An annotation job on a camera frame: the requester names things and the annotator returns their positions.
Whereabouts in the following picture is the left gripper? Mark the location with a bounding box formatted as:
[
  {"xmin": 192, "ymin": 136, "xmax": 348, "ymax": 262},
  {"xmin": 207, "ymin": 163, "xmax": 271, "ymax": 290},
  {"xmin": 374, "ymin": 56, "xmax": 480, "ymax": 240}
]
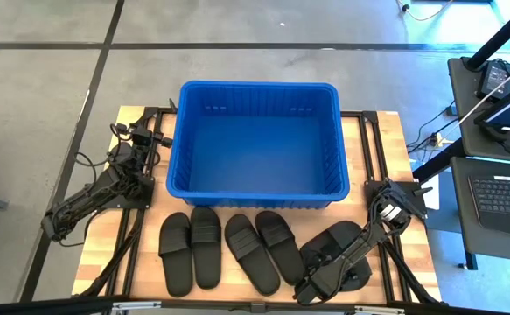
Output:
[{"xmin": 130, "ymin": 124, "xmax": 174, "ymax": 149}]

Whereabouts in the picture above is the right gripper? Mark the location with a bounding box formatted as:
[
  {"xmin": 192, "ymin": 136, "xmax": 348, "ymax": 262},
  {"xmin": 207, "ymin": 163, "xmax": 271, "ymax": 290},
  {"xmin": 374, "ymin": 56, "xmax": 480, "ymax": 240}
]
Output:
[{"xmin": 295, "ymin": 257, "xmax": 352, "ymax": 306}]

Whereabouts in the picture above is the blue plastic bin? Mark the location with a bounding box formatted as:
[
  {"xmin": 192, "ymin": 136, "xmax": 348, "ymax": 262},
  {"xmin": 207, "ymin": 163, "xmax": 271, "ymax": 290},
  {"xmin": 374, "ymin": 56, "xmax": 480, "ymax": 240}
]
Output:
[{"xmin": 165, "ymin": 80, "xmax": 351, "ymax": 209}]

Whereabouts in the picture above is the black rig crossbeam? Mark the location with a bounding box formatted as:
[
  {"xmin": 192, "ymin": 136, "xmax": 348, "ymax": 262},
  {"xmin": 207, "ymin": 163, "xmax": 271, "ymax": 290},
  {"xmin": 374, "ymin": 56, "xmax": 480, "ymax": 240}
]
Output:
[{"xmin": 0, "ymin": 295, "xmax": 510, "ymax": 315}]

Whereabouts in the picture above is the white paper sheet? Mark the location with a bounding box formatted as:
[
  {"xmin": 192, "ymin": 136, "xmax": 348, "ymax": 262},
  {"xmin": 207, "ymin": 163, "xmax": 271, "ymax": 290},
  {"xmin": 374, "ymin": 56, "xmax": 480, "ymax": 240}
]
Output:
[{"xmin": 423, "ymin": 174, "xmax": 442, "ymax": 211}]

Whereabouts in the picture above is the black desk with keyboard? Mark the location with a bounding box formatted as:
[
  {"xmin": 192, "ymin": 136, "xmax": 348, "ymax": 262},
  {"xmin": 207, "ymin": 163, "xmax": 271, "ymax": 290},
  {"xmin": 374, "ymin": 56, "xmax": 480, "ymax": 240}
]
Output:
[{"xmin": 450, "ymin": 156, "xmax": 510, "ymax": 270}]

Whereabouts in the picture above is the black diagonal desk leg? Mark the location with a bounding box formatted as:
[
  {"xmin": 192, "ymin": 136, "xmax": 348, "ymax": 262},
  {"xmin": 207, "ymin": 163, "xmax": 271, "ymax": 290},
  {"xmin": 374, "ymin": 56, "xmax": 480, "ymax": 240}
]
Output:
[{"xmin": 411, "ymin": 137, "xmax": 468, "ymax": 183}]

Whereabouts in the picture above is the black computer keyboard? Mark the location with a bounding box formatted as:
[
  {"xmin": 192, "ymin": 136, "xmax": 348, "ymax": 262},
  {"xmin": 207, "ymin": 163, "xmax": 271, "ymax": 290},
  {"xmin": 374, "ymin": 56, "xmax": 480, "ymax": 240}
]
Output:
[{"xmin": 468, "ymin": 174, "xmax": 510, "ymax": 237}]

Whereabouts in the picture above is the black desk with monitor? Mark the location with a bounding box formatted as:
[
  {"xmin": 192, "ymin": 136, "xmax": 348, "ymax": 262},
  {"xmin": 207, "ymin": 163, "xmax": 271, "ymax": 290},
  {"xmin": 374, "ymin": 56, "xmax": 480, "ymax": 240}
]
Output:
[{"xmin": 447, "ymin": 56, "xmax": 510, "ymax": 163}]

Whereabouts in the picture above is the black power adapter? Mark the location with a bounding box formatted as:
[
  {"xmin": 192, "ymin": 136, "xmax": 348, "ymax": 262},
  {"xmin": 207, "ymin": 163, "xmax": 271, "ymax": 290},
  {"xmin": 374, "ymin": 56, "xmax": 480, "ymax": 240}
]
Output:
[{"xmin": 476, "ymin": 59, "xmax": 510, "ymax": 100}]

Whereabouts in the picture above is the black diagonal pole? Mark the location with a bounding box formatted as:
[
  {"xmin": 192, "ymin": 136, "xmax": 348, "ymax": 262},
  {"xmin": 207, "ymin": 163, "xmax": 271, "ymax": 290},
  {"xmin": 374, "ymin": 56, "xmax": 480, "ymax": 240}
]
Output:
[{"xmin": 464, "ymin": 0, "xmax": 510, "ymax": 71}]

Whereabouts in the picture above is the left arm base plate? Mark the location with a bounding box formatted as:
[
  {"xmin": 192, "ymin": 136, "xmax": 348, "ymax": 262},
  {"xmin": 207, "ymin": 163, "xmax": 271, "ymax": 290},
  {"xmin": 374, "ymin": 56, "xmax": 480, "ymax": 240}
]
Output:
[{"xmin": 105, "ymin": 174, "xmax": 155, "ymax": 210}]

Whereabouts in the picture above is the silver beam bracket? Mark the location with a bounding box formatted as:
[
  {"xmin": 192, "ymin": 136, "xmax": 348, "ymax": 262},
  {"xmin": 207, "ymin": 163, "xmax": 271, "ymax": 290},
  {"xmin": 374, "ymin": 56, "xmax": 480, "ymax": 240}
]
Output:
[
  {"xmin": 353, "ymin": 304, "xmax": 407, "ymax": 315},
  {"xmin": 111, "ymin": 300, "xmax": 163, "ymax": 312}
]

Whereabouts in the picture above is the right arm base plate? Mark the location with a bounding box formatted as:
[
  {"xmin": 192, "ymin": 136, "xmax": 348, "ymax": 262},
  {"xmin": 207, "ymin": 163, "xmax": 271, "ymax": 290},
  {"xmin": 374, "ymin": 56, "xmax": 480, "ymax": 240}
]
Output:
[{"xmin": 365, "ymin": 179, "xmax": 433, "ymax": 220}]

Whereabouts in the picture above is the black aluminium table frame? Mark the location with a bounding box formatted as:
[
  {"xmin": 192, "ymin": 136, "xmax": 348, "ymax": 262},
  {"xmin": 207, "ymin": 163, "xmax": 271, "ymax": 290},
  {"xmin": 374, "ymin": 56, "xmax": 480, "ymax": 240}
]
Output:
[{"xmin": 73, "ymin": 104, "xmax": 444, "ymax": 307}]

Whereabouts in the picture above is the yellow plug with cable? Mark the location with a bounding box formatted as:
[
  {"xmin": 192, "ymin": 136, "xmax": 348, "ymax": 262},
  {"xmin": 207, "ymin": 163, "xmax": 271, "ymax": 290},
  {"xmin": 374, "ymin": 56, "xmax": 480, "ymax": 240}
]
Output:
[{"xmin": 429, "ymin": 133, "xmax": 451, "ymax": 148}]

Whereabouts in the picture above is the black plug with cable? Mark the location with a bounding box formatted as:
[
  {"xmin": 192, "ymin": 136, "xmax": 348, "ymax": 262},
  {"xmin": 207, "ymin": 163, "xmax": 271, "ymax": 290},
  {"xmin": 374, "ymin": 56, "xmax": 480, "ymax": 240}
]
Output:
[{"xmin": 405, "ymin": 100, "xmax": 459, "ymax": 154}]

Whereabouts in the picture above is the white straight cable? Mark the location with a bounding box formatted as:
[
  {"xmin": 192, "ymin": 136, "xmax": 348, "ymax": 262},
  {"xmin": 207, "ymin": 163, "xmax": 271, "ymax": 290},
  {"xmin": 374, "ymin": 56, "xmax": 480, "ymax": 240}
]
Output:
[{"xmin": 437, "ymin": 59, "xmax": 510, "ymax": 148}]

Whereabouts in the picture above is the white cable with black plug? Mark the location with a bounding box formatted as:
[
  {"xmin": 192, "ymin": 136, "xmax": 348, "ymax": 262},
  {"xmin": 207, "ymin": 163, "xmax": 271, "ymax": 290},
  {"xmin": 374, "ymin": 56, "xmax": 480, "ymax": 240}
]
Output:
[{"xmin": 395, "ymin": 0, "xmax": 455, "ymax": 22}]

